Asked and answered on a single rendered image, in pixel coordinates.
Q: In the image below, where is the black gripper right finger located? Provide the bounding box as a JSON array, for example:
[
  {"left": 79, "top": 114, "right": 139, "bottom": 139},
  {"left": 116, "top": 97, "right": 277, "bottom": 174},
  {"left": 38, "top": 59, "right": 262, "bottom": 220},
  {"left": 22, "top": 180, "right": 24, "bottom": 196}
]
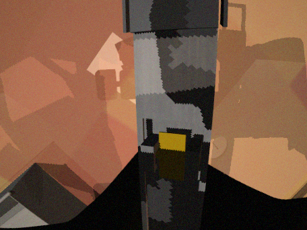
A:
[{"left": 199, "top": 164, "right": 307, "bottom": 230}]

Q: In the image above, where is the grey roasting tin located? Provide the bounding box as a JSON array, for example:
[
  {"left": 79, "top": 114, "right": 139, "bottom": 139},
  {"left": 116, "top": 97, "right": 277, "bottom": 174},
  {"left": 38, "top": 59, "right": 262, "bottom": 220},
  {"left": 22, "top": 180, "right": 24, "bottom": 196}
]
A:
[{"left": 0, "top": 163, "right": 87, "bottom": 228}]

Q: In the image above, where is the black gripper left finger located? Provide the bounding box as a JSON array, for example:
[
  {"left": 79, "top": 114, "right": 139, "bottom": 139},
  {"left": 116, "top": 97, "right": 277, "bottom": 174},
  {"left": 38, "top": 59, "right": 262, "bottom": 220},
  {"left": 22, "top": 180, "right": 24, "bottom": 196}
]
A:
[{"left": 0, "top": 152, "right": 143, "bottom": 230}]

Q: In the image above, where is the light wooden board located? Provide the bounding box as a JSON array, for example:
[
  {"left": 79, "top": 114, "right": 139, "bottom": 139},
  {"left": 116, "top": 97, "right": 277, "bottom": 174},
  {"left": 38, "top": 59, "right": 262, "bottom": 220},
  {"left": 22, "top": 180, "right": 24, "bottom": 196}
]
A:
[{"left": 292, "top": 183, "right": 307, "bottom": 199}]

